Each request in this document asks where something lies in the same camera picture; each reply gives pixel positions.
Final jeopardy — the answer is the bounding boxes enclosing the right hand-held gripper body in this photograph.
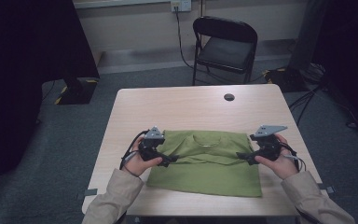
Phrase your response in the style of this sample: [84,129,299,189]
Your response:
[250,124,288,162]

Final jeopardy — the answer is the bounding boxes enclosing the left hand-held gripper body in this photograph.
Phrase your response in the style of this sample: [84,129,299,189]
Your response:
[138,125,166,162]

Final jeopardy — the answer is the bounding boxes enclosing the green long-sleeved shirt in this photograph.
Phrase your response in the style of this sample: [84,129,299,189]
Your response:
[145,129,263,198]

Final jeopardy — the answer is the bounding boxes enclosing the person's left hand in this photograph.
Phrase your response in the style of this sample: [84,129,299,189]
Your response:
[122,136,163,177]

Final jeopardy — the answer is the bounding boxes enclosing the person's right hand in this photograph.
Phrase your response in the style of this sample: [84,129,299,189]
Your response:
[255,133,299,180]

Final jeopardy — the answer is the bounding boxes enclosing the dark box with yellow tape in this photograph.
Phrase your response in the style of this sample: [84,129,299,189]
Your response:
[262,66,310,93]

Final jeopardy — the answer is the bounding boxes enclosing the grey tape strip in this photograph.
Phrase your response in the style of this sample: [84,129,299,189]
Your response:
[318,183,336,194]
[76,188,99,201]

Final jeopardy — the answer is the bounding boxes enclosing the black stand base yellow tape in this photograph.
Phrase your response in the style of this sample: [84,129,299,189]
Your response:
[54,77,99,105]

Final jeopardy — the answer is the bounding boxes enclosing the black folding chair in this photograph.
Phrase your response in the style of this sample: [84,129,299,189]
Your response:
[192,16,259,87]

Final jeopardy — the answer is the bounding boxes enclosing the dark curtain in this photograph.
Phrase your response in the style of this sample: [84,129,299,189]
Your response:
[287,0,358,133]

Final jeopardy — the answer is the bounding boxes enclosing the black curtain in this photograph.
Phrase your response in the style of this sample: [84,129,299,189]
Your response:
[0,0,101,209]

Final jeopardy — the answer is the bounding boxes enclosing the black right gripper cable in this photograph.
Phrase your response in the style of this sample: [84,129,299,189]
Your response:
[279,141,308,173]

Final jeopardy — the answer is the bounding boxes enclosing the black floor cables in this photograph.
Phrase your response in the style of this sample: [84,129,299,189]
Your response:
[288,84,324,126]

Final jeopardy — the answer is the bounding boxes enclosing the black power cable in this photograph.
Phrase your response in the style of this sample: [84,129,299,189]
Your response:
[173,5,200,71]

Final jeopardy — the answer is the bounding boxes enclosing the white wall socket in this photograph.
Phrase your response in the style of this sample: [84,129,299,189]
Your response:
[170,0,192,13]

